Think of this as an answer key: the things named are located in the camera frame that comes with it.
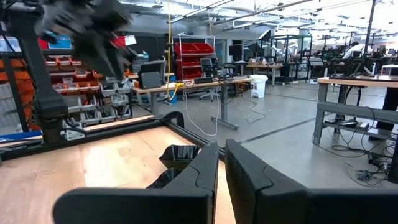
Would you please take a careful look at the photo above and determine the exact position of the black softbox lamp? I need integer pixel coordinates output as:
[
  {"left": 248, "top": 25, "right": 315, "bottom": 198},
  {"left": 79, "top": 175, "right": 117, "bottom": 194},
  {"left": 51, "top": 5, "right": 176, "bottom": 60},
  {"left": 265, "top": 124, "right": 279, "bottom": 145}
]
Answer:
[{"left": 257, "top": 29, "right": 272, "bottom": 42}]

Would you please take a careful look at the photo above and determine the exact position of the white hanging cable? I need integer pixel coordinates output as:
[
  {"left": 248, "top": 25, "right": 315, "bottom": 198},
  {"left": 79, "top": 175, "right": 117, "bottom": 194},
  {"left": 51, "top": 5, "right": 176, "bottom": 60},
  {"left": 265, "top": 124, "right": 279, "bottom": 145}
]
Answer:
[{"left": 183, "top": 88, "right": 221, "bottom": 138}]

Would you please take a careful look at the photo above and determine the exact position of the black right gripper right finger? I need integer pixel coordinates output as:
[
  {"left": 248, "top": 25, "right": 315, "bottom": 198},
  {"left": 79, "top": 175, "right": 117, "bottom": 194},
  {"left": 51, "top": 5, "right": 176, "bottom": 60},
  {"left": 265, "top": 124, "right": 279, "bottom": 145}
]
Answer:
[{"left": 224, "top": 138, "right": 398, "bottom": 224}]

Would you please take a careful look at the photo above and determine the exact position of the black desktop monitor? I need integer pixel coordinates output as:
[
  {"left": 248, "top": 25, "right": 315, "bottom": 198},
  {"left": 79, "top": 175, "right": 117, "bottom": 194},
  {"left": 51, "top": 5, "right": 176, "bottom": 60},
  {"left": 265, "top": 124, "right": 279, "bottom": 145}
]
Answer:
[{"left": 137, "top": 60, "right": 167, "bottom": 90}]

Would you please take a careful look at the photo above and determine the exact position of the wooden work table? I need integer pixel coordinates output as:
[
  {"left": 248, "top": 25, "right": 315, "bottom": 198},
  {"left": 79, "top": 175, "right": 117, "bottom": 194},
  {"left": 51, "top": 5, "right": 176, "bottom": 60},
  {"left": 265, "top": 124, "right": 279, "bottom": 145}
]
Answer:
[{"left": 132, "top": 76, "right": 254, "bottom": 131}]

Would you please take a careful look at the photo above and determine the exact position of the person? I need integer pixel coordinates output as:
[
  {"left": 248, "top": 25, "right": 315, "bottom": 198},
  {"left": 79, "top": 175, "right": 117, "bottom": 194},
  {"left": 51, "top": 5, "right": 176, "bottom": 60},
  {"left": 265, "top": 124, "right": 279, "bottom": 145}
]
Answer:
[
  {"left": 341, "top": 42, "right": 366, "bottom": 62},
  {"left": 369, "top": 86, "right": 398, "bottom": 141}
]

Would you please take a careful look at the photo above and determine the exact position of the black aluminium table frame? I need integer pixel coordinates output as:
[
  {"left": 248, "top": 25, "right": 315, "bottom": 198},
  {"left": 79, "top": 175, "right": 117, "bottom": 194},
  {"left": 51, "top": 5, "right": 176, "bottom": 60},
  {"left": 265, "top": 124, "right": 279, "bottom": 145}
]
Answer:
[{"left": 0, "top": 110, "right": 228, "bottom": 162}]

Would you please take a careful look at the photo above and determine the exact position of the black floor cable tangle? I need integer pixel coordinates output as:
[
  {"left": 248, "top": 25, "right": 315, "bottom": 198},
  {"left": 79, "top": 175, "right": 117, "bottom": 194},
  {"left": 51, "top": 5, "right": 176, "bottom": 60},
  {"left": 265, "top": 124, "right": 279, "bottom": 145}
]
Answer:
[{"left": 312, "top": 124, "right": 398, "bottom": 187}]

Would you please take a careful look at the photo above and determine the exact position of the grey bench wooden top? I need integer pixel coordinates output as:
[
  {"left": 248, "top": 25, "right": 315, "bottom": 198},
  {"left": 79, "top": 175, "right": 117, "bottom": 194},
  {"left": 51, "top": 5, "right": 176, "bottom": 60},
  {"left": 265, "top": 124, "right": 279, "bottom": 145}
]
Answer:
[{"left": 312, "top": 74, "right": 398, "bottom": 147}]

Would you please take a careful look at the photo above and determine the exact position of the yellow hanging cable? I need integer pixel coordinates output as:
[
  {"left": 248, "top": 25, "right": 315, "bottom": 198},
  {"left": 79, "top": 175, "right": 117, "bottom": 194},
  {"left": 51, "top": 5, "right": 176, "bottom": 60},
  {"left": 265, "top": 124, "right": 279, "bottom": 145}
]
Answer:
[{"left": 166, "top": 0, "right": 186, "bottom": 102}]

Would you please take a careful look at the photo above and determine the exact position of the blue plastic bin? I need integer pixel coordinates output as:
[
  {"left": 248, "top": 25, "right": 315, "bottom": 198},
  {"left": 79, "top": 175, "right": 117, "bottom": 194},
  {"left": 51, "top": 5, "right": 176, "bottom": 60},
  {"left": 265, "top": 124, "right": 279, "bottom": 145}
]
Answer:
[{"left": 0, "top": 130, "right": 43, "bottom": 144}]

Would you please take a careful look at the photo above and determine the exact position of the red storage bin rack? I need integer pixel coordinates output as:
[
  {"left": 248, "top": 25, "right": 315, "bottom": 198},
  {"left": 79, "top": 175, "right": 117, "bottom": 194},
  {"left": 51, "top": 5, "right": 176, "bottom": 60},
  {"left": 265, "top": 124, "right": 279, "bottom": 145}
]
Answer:
[{"left": 172, "top": 34, "right": 216, "bottom": 81}]

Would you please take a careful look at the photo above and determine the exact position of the orange parts bin shelving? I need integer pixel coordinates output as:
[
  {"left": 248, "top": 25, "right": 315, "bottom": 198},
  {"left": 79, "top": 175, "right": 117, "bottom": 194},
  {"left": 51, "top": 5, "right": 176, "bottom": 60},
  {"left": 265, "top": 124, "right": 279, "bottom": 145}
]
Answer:
[{"left": 0, "top": 34, "right": 137, "bottom": 131}]

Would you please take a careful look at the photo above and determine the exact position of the black office chair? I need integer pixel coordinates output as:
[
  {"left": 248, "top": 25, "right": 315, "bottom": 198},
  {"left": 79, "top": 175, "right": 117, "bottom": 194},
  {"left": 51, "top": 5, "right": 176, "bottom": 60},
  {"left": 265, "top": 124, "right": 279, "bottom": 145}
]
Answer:
[{"left": 198, "top": 57, "right": 218, "bottom": 102}]

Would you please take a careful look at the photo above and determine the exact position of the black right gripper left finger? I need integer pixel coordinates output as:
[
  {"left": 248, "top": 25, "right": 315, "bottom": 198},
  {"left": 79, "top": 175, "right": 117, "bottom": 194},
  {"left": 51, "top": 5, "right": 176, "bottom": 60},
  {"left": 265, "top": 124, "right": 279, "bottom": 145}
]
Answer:
[{"left": 52, "top": 139, "right": 220, "bottom": 224}]

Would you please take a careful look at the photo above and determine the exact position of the white trash bin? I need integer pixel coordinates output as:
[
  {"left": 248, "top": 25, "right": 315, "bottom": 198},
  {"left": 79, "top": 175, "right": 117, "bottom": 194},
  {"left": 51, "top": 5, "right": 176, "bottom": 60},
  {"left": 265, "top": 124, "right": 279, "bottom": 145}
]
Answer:
[{"left": 249, "top": 73, "right": 269, "bottom": 99}]

